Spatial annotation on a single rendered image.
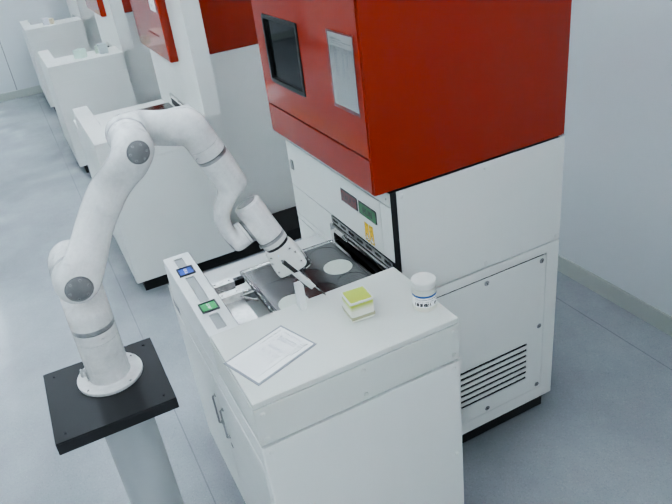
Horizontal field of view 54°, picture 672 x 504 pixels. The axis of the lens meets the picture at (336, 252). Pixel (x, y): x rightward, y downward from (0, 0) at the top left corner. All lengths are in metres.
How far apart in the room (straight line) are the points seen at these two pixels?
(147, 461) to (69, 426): 0.35
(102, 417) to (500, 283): 1.40
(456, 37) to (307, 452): 1.23
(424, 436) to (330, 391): 0.42
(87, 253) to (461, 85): 1.16
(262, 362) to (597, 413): 1.67
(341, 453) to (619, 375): 1.66
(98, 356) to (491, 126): 1.36
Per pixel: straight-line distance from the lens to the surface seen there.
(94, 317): 1.93
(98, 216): 1.81
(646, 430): 3.02
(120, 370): 2.04
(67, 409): 2.05
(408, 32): 1.91
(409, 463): 2.11
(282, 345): 1.84
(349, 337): 1.84
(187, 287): 2.22
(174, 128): 1.79
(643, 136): 3.26
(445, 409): 2.06
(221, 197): 1.90
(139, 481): 2.29
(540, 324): 2.71
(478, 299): 2.42
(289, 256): 2.01
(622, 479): 2.82
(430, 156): 2.05
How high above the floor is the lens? 2.07
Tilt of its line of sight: 30 degrees down
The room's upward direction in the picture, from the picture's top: 8 degrees counter-clockwise
